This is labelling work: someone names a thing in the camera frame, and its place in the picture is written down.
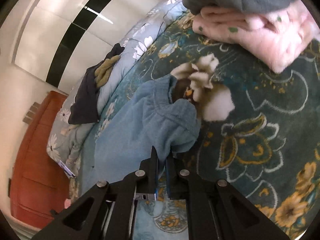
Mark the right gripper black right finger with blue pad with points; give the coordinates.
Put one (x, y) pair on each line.
(215, 209)

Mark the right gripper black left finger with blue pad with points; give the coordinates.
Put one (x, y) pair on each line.
(106, 211)

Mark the light blue garment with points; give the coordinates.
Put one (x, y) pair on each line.
(152, 118)

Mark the small card tag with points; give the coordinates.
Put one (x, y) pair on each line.
(66, 170)

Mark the orange wooden headboard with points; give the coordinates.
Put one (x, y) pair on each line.
(38, 185)

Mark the light blue floral quilt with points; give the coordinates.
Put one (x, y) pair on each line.
(66, 140)

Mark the teal floral bed blanket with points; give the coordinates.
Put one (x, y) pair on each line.
(267, 148)

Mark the dark navy garment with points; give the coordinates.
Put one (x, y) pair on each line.
(84, 109)

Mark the olive yellow garment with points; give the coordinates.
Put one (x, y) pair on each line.
(103, 72)

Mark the pink fleece folded garment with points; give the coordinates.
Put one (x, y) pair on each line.
(277, 38)

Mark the white black striped wardrobe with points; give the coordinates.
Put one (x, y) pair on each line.
(56, 40)

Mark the wall switch panel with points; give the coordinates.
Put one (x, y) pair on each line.
(28, 118)

